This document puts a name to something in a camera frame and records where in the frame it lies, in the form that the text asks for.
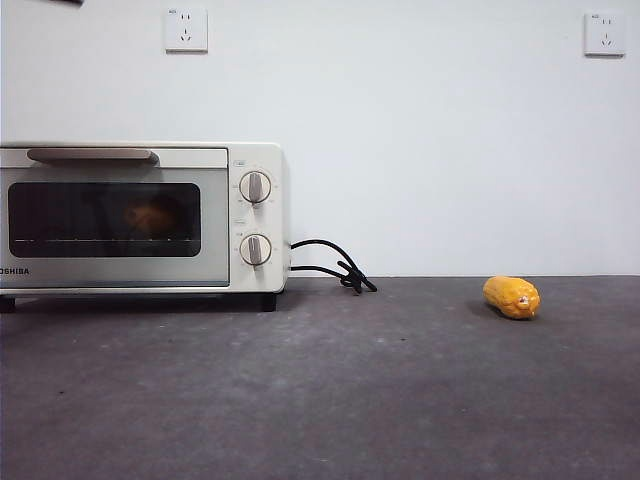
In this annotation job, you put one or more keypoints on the yellow corn cob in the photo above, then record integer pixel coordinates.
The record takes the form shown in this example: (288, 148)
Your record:
(510, 297)

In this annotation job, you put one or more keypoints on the brown potato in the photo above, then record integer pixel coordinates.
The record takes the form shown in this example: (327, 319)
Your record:
(150, 216)

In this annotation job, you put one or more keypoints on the cream white toaster oven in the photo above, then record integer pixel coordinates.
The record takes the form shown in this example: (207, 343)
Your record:
(260, 220)

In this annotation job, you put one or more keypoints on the white wall socket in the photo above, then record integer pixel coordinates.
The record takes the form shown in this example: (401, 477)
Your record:
(605, 34)
(186, 30)

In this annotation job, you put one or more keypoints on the beige round oven knob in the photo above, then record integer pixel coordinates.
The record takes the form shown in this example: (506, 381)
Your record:
(255, 250)
(255, 187)

